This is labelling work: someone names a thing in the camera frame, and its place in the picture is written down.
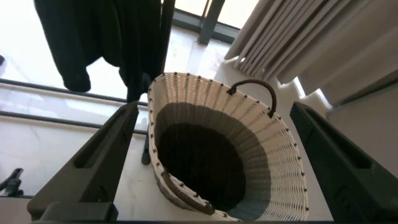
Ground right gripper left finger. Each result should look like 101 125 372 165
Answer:
27 102 140 223

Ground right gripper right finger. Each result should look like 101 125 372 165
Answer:
289 101 398 223

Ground black garment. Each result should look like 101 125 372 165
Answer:
33 0 177 103

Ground white laundry basket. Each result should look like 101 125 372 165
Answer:
146 72 310 223

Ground grey curtain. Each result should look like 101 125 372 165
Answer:
223 0 398 107

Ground window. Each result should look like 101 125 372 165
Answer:
170 0 261 46

